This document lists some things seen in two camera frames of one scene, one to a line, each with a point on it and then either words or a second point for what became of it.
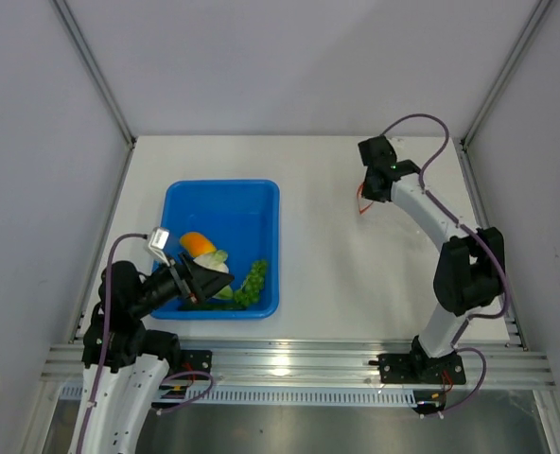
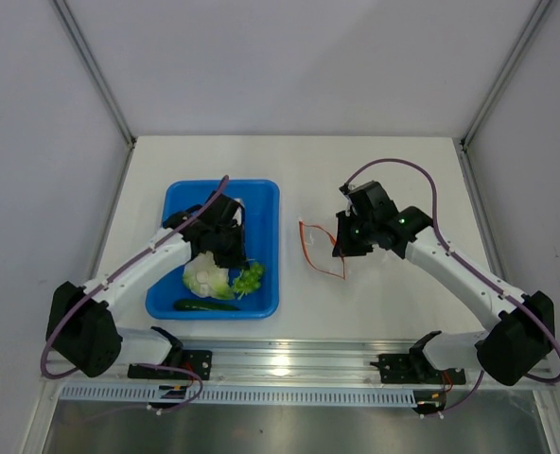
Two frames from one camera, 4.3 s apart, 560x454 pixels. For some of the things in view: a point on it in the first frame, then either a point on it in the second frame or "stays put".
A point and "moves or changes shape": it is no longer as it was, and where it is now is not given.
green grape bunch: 250,292 moves or changes shape
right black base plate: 419,369 stays put
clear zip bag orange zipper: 363,202 moves or changes shape
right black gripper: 369,194 → 348,249
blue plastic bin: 243,218 stays put
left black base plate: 196,360 stays put
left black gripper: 195,282 → 237,260
